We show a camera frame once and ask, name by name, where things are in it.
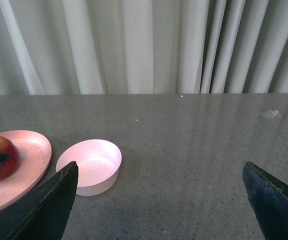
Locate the clear tape scrap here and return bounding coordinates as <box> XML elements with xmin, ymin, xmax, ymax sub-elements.
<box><xmin>261</xmin><ymin>109</ymin><xmax>282</xmax><ymax>120</ymax></box>

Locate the pink plate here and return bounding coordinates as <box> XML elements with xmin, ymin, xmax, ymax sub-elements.
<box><xmin>0</xmin><ymin>130</ymin><xmax>52</xmax><ymax>211</ymax></box>

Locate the pale pink bowl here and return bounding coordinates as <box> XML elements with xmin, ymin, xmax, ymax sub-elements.
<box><xmin>56</xmin><ymin>139</ymin><xmax>122</xmax><ymax>197</ymax></box>

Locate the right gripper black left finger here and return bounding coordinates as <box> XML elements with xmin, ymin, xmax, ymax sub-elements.
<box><xmin>0</xmin><ymin>161</ymin><xmax>79</xmax><ymax>240</ymax></box>

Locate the red apple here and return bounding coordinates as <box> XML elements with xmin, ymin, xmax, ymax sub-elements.
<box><xmin>0</xmin><ymin>136</ymin><xmax>20</xmax><ymax>181</ymax></box>

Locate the white curtain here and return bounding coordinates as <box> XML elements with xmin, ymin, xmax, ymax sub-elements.
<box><xmin>0</xmin><ymin>0</ymin><xmax>288</xmax><ymax>95</ymax></box>

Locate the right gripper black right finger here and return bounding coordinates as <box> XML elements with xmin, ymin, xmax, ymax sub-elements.
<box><xmin>242</xmin><ymin>161</ymin><xmax>288</xmax><ymax>240</ymax></box>

